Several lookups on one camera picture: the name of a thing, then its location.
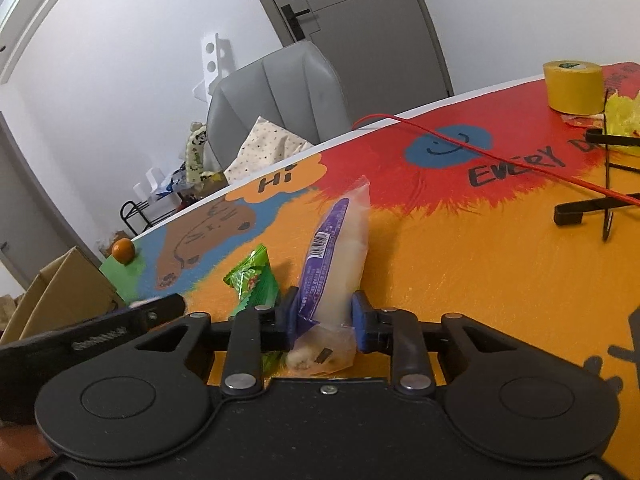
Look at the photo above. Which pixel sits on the black shoe rack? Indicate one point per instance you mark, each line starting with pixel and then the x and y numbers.
pixel 145 215

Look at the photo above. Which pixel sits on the black metal stand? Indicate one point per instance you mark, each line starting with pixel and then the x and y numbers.
pixel 590 210

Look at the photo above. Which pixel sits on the yellow crumpled wrapper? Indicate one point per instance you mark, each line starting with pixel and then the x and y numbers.
pixel 622 115

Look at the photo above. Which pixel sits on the yellow tape roll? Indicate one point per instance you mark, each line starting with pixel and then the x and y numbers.
pixel 572 87

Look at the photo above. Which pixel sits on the yellow spotted plush toy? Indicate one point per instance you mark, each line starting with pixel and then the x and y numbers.
pixel 196 152

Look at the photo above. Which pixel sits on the purple bread packet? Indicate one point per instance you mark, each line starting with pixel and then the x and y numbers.
pixel 340 250

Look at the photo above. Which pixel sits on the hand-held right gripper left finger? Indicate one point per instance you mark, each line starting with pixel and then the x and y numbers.
pixel 290 317

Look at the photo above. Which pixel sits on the grey side door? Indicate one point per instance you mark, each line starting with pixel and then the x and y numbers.
pixel 25 210

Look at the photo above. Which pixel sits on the white perforated rack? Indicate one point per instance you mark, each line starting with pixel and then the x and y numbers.
pixel 215 65

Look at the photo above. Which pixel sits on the grey chair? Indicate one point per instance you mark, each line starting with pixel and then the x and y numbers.
pixel 280 90

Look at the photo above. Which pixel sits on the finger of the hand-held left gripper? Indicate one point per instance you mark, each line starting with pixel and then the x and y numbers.
pixel 167 307

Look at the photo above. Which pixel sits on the dotted beige cushion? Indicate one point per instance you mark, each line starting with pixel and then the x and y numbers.
pixel 265 150

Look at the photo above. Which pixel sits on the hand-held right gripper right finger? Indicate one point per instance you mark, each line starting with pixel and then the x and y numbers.
pixel 365 320

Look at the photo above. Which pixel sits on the small orange fruit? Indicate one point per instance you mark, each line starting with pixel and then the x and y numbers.
pixel 122 251

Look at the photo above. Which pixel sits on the cardboard box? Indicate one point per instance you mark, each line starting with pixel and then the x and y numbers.
pixel 65 290

